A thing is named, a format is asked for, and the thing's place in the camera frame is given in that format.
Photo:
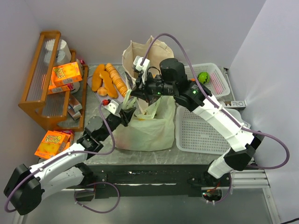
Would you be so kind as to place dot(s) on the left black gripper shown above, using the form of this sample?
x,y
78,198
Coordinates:
x,y
124,115

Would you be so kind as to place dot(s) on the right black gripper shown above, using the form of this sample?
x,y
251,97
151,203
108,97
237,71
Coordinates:
x,y
142,87

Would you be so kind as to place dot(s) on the green plastic grocery bag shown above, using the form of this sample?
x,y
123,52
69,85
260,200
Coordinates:
x,y
148,130

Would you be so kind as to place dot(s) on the beige canvas tote bag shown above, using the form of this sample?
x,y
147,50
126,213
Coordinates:
x,y
130,53

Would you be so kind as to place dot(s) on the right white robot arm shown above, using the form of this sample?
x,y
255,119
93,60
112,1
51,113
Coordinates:
x,y
200,101

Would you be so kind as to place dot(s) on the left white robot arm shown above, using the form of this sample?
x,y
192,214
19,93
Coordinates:
x,y
28,186

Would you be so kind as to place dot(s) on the purple tray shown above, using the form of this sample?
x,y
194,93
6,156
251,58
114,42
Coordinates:
x,y
100,98

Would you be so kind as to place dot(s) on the row of round crackers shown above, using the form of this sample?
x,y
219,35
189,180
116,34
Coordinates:
x,y
116,79

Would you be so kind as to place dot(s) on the green watermelon ball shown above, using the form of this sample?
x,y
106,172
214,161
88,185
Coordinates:
x,y
204,77

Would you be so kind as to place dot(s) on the round bread bun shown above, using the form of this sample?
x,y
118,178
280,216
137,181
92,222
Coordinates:
x,y
102,91

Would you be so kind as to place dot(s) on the long bread loaf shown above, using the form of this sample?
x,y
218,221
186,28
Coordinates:
x,y
96,79

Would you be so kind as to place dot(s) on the back white perforated basket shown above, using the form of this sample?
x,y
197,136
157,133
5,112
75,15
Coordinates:
x,y
217,85

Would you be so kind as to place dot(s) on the white perforated basket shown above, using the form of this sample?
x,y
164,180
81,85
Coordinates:
x,y
217,85
194,134

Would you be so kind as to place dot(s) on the front white perforated basket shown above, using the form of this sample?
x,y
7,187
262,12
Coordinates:
x,y
194,134

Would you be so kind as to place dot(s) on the wooden shelf rack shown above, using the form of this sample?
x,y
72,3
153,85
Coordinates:
x,y
50,111

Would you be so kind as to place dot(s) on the orange cracker box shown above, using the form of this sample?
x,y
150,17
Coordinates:
x,y
54,89
66,74

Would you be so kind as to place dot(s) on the grey RIO block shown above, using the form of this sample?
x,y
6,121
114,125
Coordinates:
x,y
233,104

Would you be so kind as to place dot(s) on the orange box on floor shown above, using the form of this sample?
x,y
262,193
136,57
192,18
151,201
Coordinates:
x,y
53,143

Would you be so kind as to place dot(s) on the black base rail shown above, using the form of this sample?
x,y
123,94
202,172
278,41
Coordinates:
x,y
150,180

